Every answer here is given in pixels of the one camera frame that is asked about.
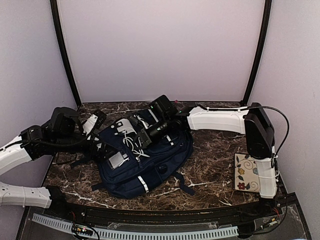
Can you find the right black frame post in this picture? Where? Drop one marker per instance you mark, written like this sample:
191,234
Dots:
258,53

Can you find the white USB charger block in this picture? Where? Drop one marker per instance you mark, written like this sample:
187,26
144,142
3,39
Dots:
117,160

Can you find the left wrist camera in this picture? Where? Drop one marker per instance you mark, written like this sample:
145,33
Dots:
95,121

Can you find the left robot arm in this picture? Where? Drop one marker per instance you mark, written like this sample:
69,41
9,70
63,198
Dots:
62,133

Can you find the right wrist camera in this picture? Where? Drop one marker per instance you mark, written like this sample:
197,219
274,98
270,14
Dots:
137,120

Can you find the navy blue student backpack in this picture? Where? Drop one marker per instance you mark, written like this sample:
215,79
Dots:
147,168

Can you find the grey slotted cable duct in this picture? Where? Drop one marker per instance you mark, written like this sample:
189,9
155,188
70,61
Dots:
123,231

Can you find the black frame post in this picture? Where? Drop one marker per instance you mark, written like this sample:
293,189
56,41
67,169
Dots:
258,53
63,51

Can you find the floral square plate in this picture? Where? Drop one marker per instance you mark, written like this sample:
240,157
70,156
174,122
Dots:
246,177

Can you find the small circuit board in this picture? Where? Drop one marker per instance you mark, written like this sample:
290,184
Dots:
81,231

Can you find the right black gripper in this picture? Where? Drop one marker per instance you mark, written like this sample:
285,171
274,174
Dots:
145,138

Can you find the left black frame post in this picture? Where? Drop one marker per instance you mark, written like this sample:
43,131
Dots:
63,51

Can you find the black front rail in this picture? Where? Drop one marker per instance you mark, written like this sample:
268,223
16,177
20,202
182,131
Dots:
238,214

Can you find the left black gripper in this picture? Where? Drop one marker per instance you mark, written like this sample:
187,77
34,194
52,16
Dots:
100,155

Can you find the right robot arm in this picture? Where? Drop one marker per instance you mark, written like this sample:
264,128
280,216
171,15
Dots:
250,124

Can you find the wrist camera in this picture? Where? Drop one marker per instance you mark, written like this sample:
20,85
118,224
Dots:
95,121
137,120

